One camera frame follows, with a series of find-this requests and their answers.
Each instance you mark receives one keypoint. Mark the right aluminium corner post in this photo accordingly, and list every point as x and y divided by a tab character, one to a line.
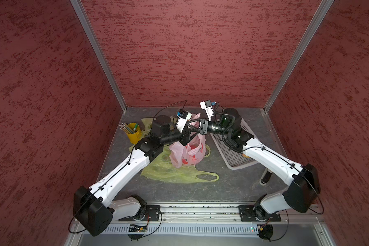
308	35

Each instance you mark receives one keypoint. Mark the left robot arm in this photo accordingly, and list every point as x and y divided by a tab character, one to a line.
93	207

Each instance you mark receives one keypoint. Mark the left aluminium corner post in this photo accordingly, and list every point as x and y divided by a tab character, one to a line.
87	27

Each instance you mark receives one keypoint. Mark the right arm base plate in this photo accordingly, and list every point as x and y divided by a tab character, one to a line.
257	214

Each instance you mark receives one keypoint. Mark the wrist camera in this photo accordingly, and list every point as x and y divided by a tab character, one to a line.
182	117
208	107

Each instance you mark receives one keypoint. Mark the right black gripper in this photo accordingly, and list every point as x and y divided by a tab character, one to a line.
202	130

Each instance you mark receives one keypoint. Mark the black white marker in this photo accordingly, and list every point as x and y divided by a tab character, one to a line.
266	176

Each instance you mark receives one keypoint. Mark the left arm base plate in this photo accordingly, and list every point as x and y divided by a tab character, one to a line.
147	213

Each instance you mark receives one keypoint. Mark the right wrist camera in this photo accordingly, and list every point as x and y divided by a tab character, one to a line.
208	107

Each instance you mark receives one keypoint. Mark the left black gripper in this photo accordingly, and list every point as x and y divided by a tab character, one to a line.
185	136

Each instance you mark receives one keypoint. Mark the aluminium corner post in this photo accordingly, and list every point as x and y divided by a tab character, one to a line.
308	35
87	27

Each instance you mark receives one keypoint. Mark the pink plastic bag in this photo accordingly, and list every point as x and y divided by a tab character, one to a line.
192	153

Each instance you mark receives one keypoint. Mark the yellow pencil cup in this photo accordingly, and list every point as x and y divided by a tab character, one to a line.
133	131

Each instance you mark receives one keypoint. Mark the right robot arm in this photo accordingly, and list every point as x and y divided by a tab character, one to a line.
302	181

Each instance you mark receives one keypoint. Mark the white plastic basket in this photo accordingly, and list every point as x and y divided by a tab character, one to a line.
233	160

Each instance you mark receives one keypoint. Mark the aluminium front rail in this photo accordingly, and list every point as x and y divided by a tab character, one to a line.
211	213

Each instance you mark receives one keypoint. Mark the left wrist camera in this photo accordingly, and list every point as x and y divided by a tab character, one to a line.
182	117

